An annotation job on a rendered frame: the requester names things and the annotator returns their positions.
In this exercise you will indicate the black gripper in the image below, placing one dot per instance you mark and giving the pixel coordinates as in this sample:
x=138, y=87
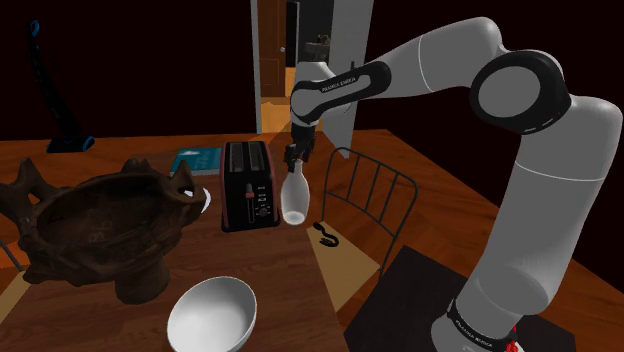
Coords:
x=303, y=135

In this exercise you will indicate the white bottle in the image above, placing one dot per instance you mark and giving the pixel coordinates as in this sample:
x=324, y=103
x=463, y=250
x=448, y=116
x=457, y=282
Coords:
x=295, y=195

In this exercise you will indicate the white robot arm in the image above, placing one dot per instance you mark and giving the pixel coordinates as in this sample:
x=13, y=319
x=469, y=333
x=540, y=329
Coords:
x=546, y=204

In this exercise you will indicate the black toaster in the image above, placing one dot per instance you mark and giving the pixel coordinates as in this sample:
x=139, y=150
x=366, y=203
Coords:
x=246, y=190

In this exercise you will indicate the teal book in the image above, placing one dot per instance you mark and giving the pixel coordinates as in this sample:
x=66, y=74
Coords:
x=200, y=160

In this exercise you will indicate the white plate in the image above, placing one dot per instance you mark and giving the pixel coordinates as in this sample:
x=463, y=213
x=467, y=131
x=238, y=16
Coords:
x=206, y=200

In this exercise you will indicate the grey open door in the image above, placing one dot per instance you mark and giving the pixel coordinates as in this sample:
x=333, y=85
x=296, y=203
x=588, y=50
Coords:
x=348, y=44

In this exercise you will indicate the black metal chair tan seat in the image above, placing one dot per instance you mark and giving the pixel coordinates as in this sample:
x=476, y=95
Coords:
x=12, y=295
x=348, y=268

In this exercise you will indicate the brown wooden table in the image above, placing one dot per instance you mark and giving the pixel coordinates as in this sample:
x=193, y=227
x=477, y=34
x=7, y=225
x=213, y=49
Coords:
x=278, y=278

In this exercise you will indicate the black robot stand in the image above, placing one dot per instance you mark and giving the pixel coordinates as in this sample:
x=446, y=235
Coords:
x=404, y=302

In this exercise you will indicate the white bowl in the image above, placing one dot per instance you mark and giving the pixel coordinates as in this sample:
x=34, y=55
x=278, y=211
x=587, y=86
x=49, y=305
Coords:
x=214, y=317

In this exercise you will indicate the brown carved wooden bowl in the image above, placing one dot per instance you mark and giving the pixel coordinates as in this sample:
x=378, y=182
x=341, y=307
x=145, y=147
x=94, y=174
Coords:
x=97, y=224

